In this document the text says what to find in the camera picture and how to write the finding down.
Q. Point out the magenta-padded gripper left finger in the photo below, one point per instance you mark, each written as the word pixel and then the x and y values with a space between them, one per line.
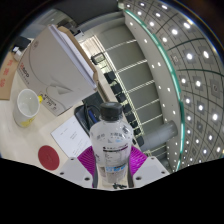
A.
pixel 86 161

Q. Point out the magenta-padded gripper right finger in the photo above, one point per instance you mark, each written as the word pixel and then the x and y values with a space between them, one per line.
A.
pixel 138 160

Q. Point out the clear black-capped water bottle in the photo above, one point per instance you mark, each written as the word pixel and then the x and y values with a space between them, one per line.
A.
pixel 111 143

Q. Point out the white printed paper sheet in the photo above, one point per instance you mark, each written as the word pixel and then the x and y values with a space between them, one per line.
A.
pixel 71 136

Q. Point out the flat round red coaster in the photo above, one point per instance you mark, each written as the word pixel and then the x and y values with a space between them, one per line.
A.
pixel 48 158

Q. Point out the row of black office chairs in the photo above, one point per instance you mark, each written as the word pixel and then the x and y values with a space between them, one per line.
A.
pixel 117 88

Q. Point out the white mug with yellow print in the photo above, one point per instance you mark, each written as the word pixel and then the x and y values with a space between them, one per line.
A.
pixel 26 106

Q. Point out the long curved conference desk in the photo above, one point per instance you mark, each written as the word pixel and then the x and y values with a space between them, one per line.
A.
pixel 101 78

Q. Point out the white copy paper carton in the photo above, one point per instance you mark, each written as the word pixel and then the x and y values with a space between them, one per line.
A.
pixel 50 66

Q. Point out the round ceiling lights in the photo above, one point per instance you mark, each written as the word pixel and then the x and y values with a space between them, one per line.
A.
pixel 189 56

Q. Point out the black power adapter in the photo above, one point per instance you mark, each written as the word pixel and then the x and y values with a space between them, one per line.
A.
pixel 20 44

